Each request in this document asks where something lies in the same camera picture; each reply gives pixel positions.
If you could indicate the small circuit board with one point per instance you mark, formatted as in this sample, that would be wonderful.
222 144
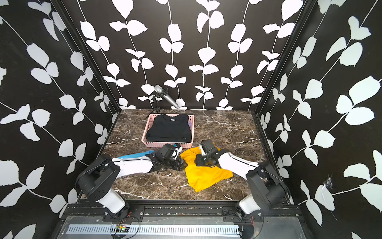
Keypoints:
122 229

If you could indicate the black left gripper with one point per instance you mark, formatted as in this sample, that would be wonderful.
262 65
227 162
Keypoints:
179 167

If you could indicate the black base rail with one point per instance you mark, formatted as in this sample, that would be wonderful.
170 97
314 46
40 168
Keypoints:
145 209

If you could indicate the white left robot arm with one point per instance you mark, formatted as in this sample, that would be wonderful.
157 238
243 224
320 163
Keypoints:
97 179

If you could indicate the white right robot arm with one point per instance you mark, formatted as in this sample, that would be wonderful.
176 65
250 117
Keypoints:
266 188

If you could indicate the yellow t-shirt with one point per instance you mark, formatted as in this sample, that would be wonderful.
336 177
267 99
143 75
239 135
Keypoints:
199 177

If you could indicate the black t-shirt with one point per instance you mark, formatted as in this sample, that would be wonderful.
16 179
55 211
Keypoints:
167 128

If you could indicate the pink plastic basket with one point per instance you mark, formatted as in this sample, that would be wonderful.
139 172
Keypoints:
154 144

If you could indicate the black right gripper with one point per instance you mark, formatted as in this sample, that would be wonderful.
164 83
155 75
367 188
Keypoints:
199 160

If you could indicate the blue toy microphone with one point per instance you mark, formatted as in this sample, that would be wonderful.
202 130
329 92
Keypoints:
137 155

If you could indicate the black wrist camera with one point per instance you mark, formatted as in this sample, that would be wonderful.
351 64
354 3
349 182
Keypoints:
169 152
208 147

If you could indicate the silver microphone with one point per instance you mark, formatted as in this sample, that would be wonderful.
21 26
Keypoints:
163 93

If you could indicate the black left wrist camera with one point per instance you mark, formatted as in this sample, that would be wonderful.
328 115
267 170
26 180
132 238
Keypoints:
169 152

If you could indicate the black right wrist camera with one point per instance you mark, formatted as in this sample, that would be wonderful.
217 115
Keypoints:
208 147

